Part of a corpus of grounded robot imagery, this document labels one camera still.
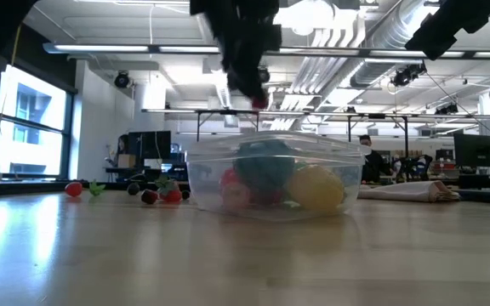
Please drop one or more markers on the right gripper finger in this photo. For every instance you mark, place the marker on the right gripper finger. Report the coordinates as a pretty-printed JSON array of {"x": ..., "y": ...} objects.
[
  {"x": 438, "y": 19},
  {"x": 436, "y": 44}
]

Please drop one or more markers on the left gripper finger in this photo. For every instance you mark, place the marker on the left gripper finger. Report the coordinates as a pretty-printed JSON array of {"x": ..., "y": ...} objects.
[
  {"x": 238, "y": 81},
  {"x": 257, "y": 83}
]

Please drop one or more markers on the clear plastic container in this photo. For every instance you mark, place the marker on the clear plastic container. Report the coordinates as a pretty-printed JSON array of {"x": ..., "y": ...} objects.
[{"x": 270, "y": 142}]

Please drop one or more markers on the striped green watermelon toy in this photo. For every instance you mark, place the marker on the striped green watermelon toy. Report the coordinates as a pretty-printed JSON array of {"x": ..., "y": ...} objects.
[{"x": 264, "y": 168}]

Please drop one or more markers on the large red tomato toy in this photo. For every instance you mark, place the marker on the large red tomato toy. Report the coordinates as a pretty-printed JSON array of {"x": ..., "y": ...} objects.
[{"x": 229, "y": 176}]

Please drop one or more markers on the pale pink peach toy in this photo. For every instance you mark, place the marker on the pale pink peach toy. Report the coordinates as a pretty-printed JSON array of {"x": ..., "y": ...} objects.
[{"x": 235, "y": 196}]

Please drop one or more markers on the small dark blueberry toy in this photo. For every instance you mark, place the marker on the small dark blueberry toy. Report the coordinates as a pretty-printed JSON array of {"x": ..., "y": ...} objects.
[{"x": 185, "y": 194}]

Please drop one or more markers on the black blackberry toy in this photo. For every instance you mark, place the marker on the black blackberry toy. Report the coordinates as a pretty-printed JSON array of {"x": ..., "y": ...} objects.
[{"x": 133, "y": 188}]

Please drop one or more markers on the black computer monitor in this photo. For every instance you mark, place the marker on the black computer monitor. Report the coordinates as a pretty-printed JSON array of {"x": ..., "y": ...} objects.
[
  {"x": 149, "y": 144},
  {"x": 478, "y": 151}
]

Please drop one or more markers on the person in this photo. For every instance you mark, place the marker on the person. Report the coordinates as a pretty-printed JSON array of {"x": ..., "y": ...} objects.
[
  {"x": 121, "y": 149},
  {"x": 370, "y": 163}
]

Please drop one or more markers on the cardboard box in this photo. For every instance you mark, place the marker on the cardboard box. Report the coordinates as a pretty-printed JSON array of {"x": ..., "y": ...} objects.
[{"x": 127, "y": 160}]

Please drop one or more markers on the overhead light beam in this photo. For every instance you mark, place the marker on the overhead light beam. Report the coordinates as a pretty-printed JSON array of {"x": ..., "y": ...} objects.
[{"x": 100, "y": 48}]

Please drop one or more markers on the pale pink folded towel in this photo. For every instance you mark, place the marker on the pale pink folded towel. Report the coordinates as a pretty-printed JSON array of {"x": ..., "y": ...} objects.
[{"x": 406, "y": 191}]

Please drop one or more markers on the green star leaf piece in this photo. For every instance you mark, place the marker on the green star leaf piece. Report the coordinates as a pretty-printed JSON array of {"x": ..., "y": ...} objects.
[{"x": 96, "y": 188}]

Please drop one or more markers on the small round red toy fruit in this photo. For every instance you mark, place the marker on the small round red toy fruit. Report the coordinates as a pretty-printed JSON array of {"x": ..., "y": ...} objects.
[{"x": 73, "y": 189}]

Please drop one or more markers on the large window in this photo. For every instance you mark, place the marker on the large window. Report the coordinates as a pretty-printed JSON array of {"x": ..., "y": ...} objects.
[{"x": 28, "y": 127}]

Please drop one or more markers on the black ceiling camera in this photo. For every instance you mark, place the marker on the black ceiling camera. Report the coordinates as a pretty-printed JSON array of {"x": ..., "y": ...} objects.
[
  {"x": 267, "y": 76},
  {"x": 121, "y": 80}
]

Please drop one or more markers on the black background workstation frame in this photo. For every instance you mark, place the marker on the black background workstation frame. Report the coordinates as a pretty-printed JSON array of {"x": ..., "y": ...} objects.
[{"x": 228, "y": 112}]

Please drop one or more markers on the black hanging camera rig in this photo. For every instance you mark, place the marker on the black hanging camera rig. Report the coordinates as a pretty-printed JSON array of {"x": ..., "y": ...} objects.
[
  {"x": 447, "y": 109},
  {"x": 406, "y": 74}
]

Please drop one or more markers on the silver ceiling duct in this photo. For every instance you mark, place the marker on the silver ceiling duct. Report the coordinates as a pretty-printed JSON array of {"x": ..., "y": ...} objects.
[{"x": 381, "y": 38}]

